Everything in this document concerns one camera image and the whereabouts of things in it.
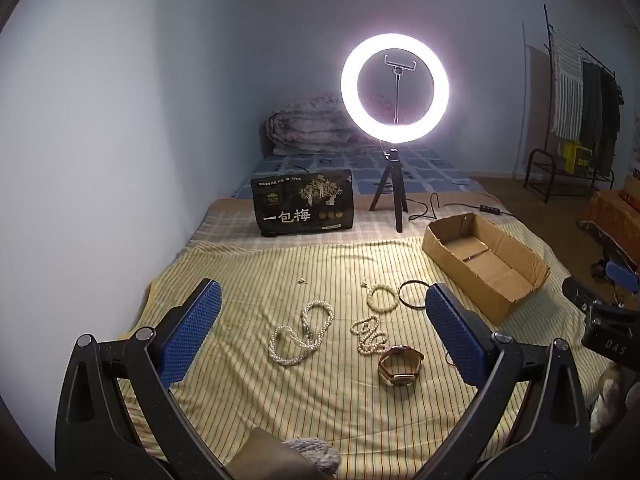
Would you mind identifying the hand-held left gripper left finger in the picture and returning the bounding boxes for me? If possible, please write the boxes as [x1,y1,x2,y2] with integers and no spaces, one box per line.
[54,278,236,480]

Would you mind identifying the yellow striped cloth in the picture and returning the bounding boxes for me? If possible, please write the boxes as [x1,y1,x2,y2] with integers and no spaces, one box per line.
[117,235,601,480]

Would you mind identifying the thin black bangle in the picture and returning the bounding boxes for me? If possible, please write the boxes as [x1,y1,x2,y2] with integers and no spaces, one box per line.
[397,281,432,310]

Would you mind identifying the black power cable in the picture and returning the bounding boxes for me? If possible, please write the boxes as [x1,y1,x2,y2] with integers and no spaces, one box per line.
[405,192,522,222]

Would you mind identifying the yellow box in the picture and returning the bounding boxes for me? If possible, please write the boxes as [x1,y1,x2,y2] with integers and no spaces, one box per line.
[562,141,596,177]

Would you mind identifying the black garment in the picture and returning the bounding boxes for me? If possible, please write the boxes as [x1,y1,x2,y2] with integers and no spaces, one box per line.
[600,66,624,175]

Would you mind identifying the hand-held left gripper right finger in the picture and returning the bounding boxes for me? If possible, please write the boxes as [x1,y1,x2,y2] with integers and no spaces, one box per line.
[400,282,593,480]

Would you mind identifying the dark green garment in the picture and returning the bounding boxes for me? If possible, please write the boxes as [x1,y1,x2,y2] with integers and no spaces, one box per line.
[580,60,604,162]

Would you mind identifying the orange carton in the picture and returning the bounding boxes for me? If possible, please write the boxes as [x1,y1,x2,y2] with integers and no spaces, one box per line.
[576,174,640,257]

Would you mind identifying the black snack bag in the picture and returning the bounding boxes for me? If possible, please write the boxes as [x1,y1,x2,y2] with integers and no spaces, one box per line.
[251,170,355,238]

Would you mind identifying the pearl bracelet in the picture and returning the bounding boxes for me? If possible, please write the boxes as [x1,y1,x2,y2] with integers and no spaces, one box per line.
[366,284,400,313]

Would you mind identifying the phone holder clip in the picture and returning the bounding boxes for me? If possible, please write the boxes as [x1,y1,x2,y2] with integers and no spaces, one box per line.
[384,54,419,126]

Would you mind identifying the cardboard box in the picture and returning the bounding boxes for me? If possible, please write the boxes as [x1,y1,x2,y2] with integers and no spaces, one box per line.
[421,212,551,326]

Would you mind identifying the thick twisted pearl necklace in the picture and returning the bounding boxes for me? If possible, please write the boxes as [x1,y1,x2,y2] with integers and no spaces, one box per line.
[268,300,335,367]

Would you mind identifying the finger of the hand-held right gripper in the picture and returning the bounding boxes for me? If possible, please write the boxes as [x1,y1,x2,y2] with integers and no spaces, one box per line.
[594,240,640,295]

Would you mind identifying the folded floral quilt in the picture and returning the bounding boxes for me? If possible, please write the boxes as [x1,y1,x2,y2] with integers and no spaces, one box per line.
[265,92,382,157]

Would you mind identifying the thin pearl necklace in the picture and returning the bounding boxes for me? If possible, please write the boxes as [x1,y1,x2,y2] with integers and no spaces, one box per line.
[350,316,390,357]

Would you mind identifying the white ring light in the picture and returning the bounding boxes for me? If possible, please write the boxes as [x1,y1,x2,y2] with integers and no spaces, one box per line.
[341,33,450,142]

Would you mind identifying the grey knitted cloth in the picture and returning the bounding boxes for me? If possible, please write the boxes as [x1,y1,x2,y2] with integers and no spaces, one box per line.
[281,435,342,480]

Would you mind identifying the person's right hand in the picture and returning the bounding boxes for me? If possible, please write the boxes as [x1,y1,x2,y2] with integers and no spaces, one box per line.
[591,364,637,435]

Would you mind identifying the brown cloth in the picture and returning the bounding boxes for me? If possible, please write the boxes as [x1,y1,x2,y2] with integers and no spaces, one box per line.
[229,427,301,480]

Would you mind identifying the white striped towel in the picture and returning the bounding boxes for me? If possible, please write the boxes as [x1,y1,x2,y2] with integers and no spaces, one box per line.
[550,30,585,142]

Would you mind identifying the black tripod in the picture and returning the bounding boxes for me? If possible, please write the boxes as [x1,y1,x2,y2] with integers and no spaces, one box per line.
[369,141,409,234]

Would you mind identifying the brown strap wristwatch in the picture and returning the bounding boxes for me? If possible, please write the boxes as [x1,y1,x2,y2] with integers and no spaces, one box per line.
[377,345,425,388]

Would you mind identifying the beige checked blanket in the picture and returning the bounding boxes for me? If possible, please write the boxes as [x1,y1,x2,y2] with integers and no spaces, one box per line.
[185,194,566,271]

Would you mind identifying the blue patterned bed sheet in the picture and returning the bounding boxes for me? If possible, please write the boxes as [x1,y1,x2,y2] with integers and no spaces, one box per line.
[231,142,485,202]

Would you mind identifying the black clothes rack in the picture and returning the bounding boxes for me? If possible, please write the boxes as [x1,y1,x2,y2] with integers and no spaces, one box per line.
[522,4,626,204]

